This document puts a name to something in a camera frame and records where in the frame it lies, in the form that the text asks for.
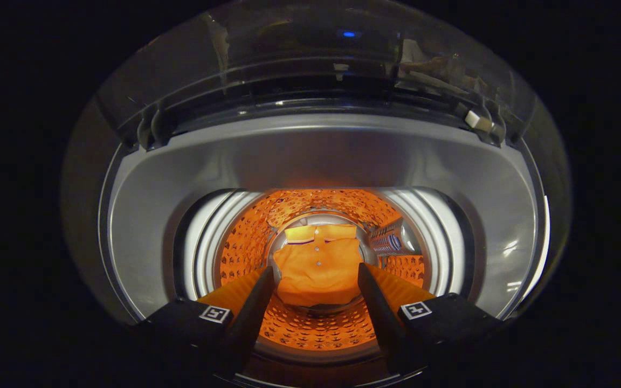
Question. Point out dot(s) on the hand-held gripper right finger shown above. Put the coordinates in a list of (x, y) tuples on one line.
[(380, 318)]

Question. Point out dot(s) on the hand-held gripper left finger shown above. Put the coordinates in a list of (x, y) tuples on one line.
[(248, 312)]

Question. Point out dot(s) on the orange polo shirt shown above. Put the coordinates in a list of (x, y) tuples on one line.
[(316, 269)]

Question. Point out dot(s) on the grey top-load washing machine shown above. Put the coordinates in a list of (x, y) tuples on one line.
[(316, 156)]

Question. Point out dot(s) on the dark washing machine lid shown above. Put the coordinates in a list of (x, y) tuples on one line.
[(289, 48)]

